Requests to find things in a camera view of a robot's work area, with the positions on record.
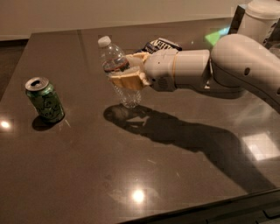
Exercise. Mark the blue chip bag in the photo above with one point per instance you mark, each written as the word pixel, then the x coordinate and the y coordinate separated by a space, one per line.
pixel 159 44

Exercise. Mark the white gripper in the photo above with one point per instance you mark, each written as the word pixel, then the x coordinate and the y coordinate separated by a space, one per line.
pixel 159 68

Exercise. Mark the dark box behind container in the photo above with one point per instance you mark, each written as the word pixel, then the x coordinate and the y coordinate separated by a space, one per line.
pixel 237 18

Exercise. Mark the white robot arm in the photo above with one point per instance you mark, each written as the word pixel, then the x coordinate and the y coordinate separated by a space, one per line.
pixel 235 64

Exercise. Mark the white lidded container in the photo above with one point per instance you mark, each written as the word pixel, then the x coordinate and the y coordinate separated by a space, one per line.
pixel 260 19

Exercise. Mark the clear plastic water bottle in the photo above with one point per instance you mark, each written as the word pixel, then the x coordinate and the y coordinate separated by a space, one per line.
pixel 114 63

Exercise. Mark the green soda can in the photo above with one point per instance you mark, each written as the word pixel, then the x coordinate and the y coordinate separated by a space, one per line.
pixel 45 100

